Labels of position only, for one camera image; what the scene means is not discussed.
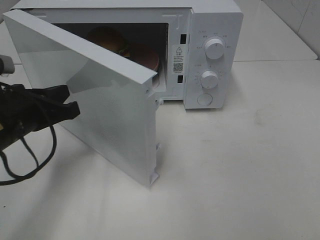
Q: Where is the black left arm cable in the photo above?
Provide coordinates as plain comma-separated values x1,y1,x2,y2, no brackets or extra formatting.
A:
0,94,58,186

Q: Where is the white round door button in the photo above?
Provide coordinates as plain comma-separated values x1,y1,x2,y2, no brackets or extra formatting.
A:
197,93,213,106

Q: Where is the toy burger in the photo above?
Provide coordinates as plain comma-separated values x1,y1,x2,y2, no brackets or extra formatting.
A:
86,26,130,58

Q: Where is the white warning label sticker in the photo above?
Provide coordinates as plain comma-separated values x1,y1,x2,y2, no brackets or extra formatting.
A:
171,44,186,74

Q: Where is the white microwave oven body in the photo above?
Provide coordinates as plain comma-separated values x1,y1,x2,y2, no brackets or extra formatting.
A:
8,0,244,109

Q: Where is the upper white round knob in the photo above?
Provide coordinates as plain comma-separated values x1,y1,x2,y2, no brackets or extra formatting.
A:
204,37,225,60

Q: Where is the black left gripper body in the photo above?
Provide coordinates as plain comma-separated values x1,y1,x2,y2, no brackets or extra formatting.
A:
0,83,53,151

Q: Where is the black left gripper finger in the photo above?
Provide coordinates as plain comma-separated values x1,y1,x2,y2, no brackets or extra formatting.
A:
46,101,80,125
28,85,70,103

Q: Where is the pink round plate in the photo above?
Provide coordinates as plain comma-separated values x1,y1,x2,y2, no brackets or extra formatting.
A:
128,43,160,72

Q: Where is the white round knob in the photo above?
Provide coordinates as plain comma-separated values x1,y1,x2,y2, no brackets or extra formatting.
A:
200,70,219,89
204,37,225,60

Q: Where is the lower white round knob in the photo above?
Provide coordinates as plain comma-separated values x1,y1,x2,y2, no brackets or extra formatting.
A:
200,70,219,89

